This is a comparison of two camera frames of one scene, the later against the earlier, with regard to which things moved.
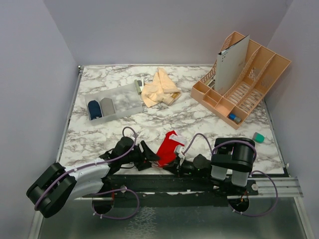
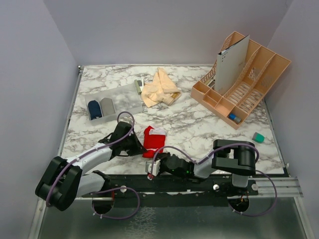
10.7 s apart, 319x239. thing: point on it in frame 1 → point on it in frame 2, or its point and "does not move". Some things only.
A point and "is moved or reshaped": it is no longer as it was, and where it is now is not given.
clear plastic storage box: [113, 103] does not move
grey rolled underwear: [107, 106] does not move
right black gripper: [176, 168] does not move
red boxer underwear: [166, 152] is moved or reshaped
